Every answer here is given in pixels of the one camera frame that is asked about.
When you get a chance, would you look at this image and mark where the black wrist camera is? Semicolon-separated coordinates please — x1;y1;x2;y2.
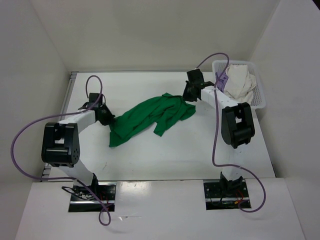
186;68;205;85
88;93;104;105

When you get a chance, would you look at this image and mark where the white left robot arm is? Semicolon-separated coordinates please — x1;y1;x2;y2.
41;102;115;200

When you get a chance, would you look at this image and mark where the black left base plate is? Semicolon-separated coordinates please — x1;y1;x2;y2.
62;182;117;213

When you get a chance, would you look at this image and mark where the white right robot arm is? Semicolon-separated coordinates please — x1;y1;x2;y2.
182;81;255;197

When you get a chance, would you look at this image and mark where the cream white t shirt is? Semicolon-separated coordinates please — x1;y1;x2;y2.
223;64;257;104

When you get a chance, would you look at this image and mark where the white plastic laundry basket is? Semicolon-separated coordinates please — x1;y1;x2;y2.
212;60;266;110

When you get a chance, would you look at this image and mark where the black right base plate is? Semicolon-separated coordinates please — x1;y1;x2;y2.
203;179;251;211

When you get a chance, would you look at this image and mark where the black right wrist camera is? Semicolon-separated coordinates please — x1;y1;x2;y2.
186;68;205;85

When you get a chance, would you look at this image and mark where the lavender t shirt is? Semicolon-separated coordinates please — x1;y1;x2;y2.
215;71;229;92

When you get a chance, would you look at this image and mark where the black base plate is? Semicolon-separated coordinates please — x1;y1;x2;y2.
62;182;117;213
203;179;251;211

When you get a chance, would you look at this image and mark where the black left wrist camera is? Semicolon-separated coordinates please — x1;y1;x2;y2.
88;93;104;105

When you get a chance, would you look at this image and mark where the green t shirt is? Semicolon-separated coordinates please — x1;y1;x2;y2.
109;93;196;148

